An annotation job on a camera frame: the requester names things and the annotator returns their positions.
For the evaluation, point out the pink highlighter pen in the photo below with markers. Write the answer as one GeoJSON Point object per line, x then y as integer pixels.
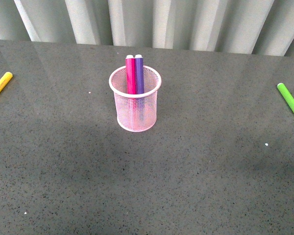
{"type": "Point", "coordinates": [130, 73]}

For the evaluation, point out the grey pleated curtain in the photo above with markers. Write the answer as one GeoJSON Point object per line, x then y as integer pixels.
{"type": "Point", "coordinates": [263, 27]}

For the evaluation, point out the yellow highlighter pen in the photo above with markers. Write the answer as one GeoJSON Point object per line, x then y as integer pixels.
{"type": "Point", "coordinates": [4, 80]}

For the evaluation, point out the purple highlighter pen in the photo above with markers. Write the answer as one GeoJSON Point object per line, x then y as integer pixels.
{"type": "Point", "coordinates": [139, 86]}

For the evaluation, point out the green highlighter pen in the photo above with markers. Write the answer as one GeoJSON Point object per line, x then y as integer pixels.
{"type": "Point", "coordinates": [286, 95]}

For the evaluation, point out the pink mesh pen cup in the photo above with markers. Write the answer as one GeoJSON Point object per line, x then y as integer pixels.
{"type": "Point", "coordinates": [135, 112]}

